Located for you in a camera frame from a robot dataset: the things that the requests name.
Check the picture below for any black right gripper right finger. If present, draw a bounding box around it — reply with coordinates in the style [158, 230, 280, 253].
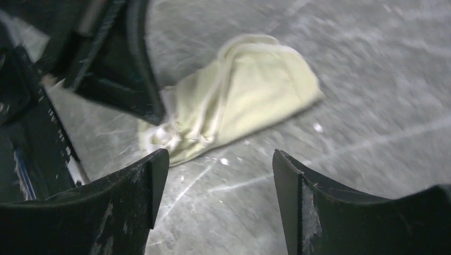
[272, 150, 450, 255]

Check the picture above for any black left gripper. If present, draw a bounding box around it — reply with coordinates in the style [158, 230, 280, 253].
[1, 1, 165, 125]

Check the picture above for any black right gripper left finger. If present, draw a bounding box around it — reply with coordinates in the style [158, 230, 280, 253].
[1, 149, 169, 254]

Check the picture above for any cream yellow underwear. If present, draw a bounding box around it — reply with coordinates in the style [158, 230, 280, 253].
[138, 34, 323, 166]

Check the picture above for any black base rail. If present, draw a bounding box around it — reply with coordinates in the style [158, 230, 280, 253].
[1, 20, 87, 203]

